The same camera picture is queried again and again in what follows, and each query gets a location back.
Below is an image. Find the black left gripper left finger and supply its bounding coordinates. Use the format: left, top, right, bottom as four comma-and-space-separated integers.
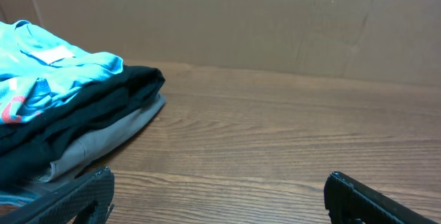
1, 167, 114, 224

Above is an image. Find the grey folded garment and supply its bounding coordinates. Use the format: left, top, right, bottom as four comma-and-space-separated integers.
30, 94, 166, 183

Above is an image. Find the black folded garment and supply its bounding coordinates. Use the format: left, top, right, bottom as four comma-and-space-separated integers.
1, 66, 165, 187

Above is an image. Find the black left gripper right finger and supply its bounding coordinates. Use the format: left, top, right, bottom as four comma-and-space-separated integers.
324, 172, 436, 224

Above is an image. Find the light blue printed t-shirt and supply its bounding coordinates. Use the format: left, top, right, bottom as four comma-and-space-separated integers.
1, 21, 123, 124

